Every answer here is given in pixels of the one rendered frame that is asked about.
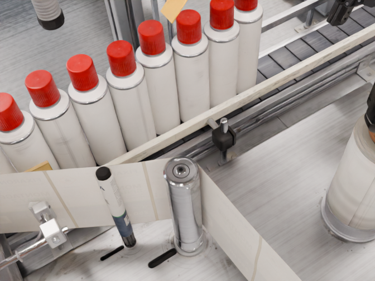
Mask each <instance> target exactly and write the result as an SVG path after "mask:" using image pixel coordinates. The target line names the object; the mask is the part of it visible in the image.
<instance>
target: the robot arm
mask: <svg viewBox="0 0 375 281"><path fill-rule="evenodd" d="M361 4H363V5H365V6H367V7H370V8H373V7H375V0H335V2H334V4H333V6H332V8H331V10H330V12H329V16H328V18H327V20H326V21H327V23H330V24H331V25H332V26H339V25H343V24H344V23H345V22H346V21H347V19H348V17H349V16H350V14H351V12H352V10H353V8H354V7H357V6H359V5H361Z"/></svg>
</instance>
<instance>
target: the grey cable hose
mask: <svg viewBox="0 0 375 281"><path fill-rule="evenodd" d="M31 1H32V4H33V6H34V8H35V11H36V13H37V15H36V16H37V20H38V22H39V25H41V26H42V28H43V29H45V30H49V31H51V30H56V29H58V28H60V27H61V26H62V25H63V24H64V22H65V20H64V19H65V17H64V13H63V10H62V9H61V8H60V6H59V3H58V0H31Z"/></svg>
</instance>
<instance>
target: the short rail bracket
mask: <svg viewBox="0 0 375 281"><path fill-rule="evenodd" d="M236 136H237V135H236V133H235V132H234V130H233V129H232V128H231V127H230V126H229V125H228V119H227V118H222V119H221V120H220V126H219V127H217V128H215V129H213V131H212V142H213V143H214V144H215V145H216V147H217V148H218V149H219V150H220V163H221V164H225V163H227V149H229V148H230V147H232V146H234V145H235V144H236Z"/></svg>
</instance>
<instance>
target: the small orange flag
mask: <svg viewBox="0 0 375 281"><path fill-rule="evenodd" d="M186 2H187V0H167V1H166V3H165V5H164V6H163V8H162V10H161V13H162V14H163V15H164V16H165V17H166V18H167V19H168V20H169V21H170V22H171V23H173V22H174V20H175V19H176V17H177V16H178V14H179V13H180V11H181V10H182V8H183V6H184V5H185V3H186Z"/></svg>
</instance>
